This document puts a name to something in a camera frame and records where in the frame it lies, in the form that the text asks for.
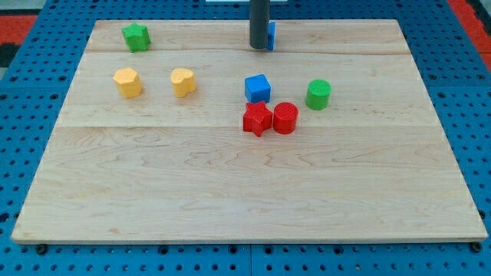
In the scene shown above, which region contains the blue block behind rod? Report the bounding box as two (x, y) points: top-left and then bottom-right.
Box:
(266, 22), (275, 51)

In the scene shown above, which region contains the red star block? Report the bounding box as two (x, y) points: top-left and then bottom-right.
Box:
(242, 101), (273, 137)

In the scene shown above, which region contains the yellow heart block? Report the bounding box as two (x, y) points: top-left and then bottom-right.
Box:
(170, 67), (196, 97)

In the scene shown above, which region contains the light wooden board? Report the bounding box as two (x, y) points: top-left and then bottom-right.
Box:
(12, 19), (488, 245)

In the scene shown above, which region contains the red cylinder block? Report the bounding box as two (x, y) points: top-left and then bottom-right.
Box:
(272, 102), (298, 134)

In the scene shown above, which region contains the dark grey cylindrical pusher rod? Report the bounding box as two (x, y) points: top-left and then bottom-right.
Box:
(249, 0), (270, 49)

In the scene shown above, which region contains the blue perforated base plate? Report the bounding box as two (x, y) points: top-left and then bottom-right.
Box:
(1, 1), (490, 275)

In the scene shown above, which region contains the green star block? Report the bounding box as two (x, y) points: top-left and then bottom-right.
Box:
(121, 23), (151, 52)

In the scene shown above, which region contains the yellow hexagon block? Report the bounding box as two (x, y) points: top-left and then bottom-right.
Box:
(113, 67), (143, 99)

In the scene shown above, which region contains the blue cube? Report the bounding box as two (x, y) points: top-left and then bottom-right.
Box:
(245, 74), (271, 103)

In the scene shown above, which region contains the green cylinder block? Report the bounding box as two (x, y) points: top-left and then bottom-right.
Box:
(305, 79), (331, 110)

